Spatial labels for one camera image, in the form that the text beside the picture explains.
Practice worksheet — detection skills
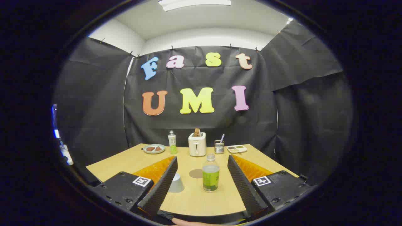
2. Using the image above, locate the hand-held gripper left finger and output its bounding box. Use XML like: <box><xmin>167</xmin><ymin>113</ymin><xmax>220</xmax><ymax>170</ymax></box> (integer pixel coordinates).
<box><xmin>92</xmin><ymin>156</ymin><xmax>178</xmax><ymax>220</ymax></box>

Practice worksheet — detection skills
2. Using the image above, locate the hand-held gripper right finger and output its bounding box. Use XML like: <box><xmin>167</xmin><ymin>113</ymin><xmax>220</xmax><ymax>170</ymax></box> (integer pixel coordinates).
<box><xmin>227</xmin><ymin>154</ymin><xmax>312</xmax><ymax>218</ymax></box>

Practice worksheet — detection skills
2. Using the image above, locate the white cup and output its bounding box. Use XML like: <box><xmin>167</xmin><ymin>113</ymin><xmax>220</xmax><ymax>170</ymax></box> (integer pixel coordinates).
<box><xmin>167</xmin><ymin>173</ymin><xmax>185</xmax><ymax>193</ymax></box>

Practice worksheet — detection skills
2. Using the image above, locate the clear juice bottle green label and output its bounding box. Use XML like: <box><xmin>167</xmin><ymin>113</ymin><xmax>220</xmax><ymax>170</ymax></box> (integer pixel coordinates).
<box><xmin>202</xmin><ymin>153</ymin><xmax>220</xmax><ymax>192</ymax></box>

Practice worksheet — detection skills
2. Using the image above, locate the tall white green drink bottle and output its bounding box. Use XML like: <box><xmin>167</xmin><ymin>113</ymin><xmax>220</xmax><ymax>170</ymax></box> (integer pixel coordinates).
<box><xmin>168</xmin><ymin>130</ymin><xmax>178</xmax><ymax>154</ymax></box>

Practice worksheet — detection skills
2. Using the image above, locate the pale green plate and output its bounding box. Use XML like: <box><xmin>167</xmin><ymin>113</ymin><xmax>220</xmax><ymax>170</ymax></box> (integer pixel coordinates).
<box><xmin>143</xmin><ymin>144</ymin><xmax>166</xmax><ymax>154</ymax></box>

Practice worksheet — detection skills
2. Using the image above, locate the wooden table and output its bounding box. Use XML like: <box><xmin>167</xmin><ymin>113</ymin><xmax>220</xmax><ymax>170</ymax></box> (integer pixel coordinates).
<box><xmin>86</xmin><ymin>143</ymin><xmax>299</xmax><ymax>217</ymax></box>

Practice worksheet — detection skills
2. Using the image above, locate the white toaster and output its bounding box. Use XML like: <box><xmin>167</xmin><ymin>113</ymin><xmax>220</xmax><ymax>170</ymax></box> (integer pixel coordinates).
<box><xmin>188</xmin><ymin>132</ymin><xmax>207</xmax><ymax>157</ymax></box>

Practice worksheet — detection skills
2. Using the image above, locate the ceiling light panel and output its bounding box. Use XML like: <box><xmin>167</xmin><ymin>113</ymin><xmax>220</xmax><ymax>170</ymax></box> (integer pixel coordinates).
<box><xmin>158</xmin><ymin>0</ymin><xmax>232</xmax><ymax>12</ymax></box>

